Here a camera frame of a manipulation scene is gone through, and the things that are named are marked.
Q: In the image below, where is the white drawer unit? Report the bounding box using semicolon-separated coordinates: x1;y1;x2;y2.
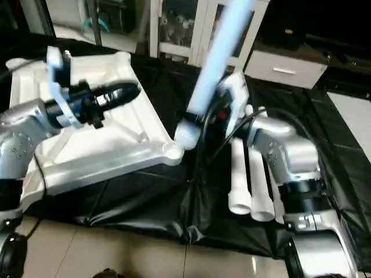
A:
243;49;329;89

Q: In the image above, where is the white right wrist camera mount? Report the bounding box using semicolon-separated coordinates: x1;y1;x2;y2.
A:
219;72;252;140

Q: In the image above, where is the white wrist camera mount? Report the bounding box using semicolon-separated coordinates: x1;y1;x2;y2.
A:
45;46;85;129
219;72;252;140

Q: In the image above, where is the white plastic table top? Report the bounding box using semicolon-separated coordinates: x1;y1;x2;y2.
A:
5;51;186;197

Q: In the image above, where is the black box device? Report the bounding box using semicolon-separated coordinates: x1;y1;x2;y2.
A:
271;12;309;50

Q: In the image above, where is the black plastic mat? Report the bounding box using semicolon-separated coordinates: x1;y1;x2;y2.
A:
0;35;371;259

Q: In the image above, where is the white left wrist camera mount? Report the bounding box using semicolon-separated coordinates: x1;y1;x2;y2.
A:
45;46;85;129

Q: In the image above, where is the white plastic table leg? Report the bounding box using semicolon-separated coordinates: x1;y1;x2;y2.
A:
248;148;275;222
271;174;286;225
228;138;252;215
174;0;256;149

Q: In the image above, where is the white glass door cabinet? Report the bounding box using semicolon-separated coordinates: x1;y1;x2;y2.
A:
151;0;270;65

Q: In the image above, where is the teal floor stand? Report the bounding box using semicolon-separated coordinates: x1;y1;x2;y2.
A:
84;17;111;36

